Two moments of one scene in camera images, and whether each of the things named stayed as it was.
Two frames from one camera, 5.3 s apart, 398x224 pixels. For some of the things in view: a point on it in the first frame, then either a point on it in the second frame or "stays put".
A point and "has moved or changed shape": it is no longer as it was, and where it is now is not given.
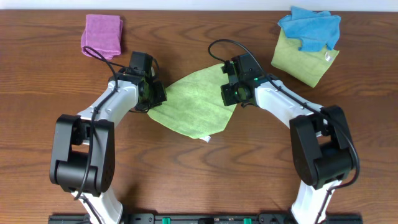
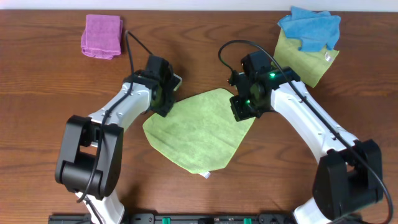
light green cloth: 194,106 has moved or changed shape
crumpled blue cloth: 314,28 stays put
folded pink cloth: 103,33 stays put
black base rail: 206,218 stays put
